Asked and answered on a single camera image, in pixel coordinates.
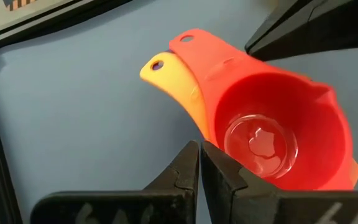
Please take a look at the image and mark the orange measuring cup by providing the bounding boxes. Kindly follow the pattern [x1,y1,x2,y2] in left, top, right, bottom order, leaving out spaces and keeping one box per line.
[139,51,358,187]

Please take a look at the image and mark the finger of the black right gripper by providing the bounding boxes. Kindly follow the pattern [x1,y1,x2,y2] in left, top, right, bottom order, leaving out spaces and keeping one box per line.
[244,0,358,62]

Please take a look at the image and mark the red measuring cup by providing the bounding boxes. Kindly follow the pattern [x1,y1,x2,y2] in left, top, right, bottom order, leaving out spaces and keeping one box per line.
[168,28,358,191]

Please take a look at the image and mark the black hazard-striped floor mat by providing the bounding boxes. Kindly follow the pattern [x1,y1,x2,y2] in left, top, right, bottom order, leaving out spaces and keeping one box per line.
[3,0,40,12]

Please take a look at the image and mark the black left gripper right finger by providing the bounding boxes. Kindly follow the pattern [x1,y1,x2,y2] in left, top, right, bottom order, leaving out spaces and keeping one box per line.
[201,140,358,224]

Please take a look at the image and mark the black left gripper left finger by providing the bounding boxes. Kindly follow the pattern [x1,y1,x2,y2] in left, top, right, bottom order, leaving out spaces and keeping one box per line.
[29,139,200,224]

